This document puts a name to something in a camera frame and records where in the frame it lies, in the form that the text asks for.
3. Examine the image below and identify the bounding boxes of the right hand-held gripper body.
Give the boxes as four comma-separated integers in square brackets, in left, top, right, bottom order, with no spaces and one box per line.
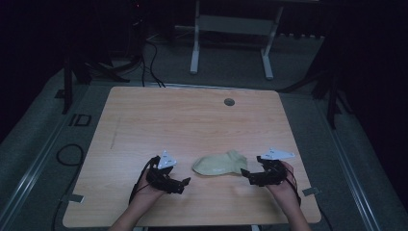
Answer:
[255,146,296,188]

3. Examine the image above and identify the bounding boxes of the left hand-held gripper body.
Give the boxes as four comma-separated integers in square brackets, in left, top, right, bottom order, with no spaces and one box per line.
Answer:
[145,150,182,194]

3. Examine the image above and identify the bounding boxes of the pale green sock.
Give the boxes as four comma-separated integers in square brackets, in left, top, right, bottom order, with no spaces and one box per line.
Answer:
[191,149,249,177]

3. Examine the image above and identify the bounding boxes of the person's left hand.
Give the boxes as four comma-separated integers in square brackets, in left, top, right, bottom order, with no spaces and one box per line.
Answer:
[129,179,168,211]

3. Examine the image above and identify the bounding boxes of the person's right hand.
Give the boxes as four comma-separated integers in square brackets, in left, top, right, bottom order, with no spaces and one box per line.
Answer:
[265,160,302,210]

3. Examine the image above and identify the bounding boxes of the grey tape strip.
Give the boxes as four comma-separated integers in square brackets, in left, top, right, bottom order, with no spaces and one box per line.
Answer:
[301,187,321,197]
[66,193,86,204]

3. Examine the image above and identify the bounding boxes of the black metal stand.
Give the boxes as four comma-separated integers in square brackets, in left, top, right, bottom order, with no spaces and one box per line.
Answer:
[61,54,143,116]
[277,64,354,130]

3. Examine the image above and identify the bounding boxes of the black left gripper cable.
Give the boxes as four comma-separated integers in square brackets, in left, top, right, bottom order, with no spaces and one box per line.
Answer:
[128,156,162,205]

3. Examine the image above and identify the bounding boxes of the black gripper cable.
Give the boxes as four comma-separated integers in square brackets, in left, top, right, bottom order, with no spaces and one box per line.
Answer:
[128,156,162,205]
[283,165,302,207]

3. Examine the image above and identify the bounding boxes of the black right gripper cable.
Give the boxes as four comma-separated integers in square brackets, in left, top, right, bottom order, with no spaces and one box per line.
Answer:
[283,165,302,207]

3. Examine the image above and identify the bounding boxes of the metal floor rail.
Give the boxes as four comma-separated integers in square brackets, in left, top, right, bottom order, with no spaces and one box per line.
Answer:
[0,105,83,225]
[320,102,384,231]

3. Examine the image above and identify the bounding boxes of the looped black floor cable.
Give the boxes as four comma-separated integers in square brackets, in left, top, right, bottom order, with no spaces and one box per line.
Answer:
[56,142,86,167]

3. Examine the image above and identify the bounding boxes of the white metal desk frame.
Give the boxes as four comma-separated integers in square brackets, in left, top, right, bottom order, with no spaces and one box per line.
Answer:
[190,0,287,81]

